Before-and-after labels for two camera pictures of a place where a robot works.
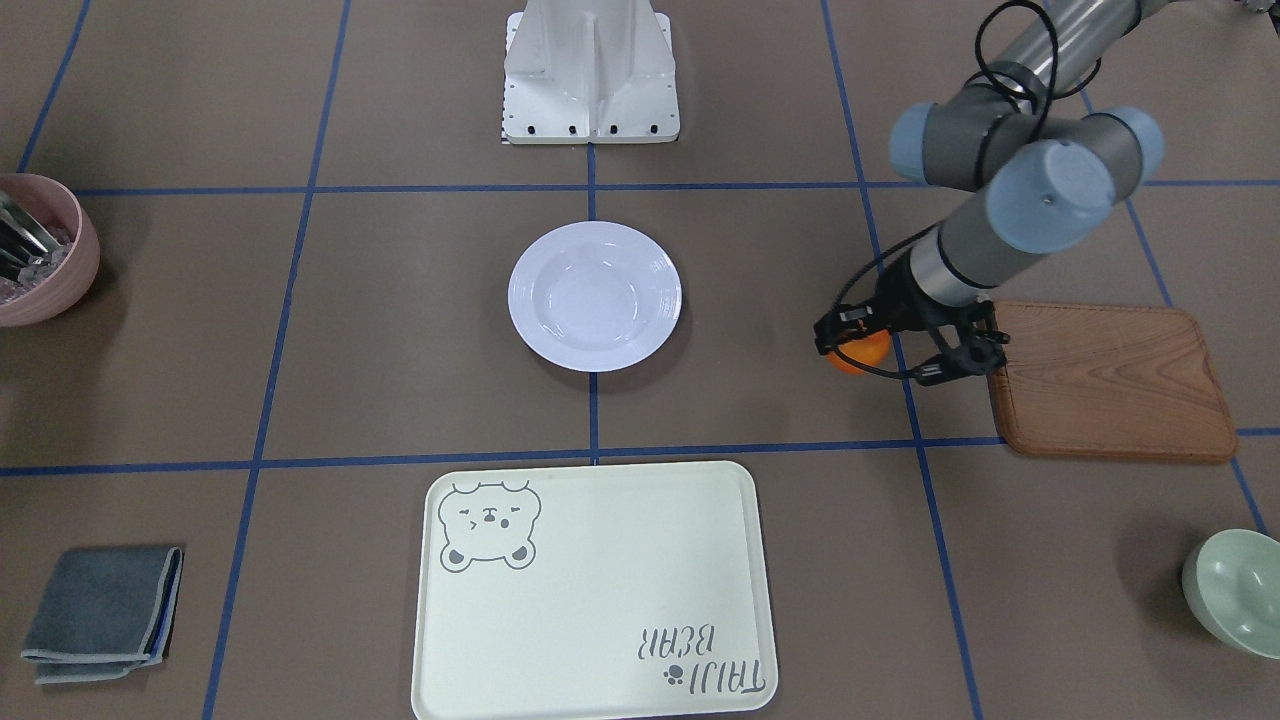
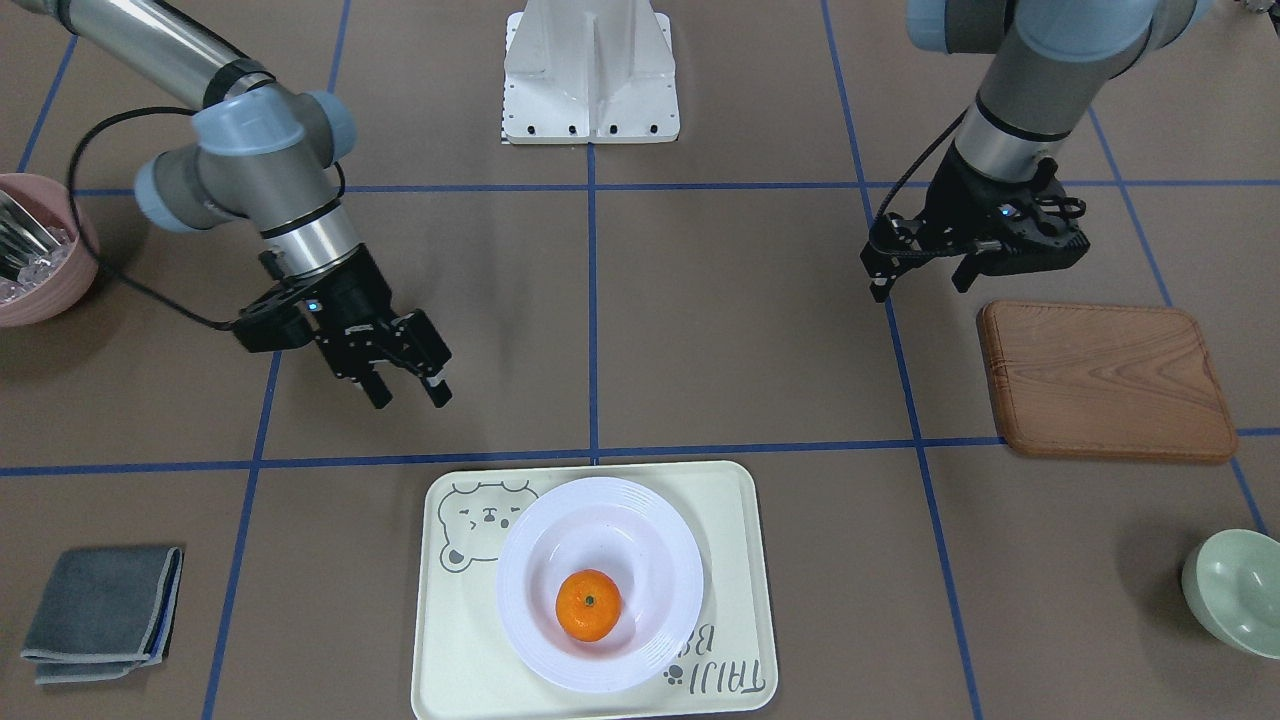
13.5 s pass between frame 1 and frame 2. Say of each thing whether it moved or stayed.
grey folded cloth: stayed
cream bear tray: stayed
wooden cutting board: stayed
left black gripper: moved
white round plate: moved
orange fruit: moved
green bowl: stayed
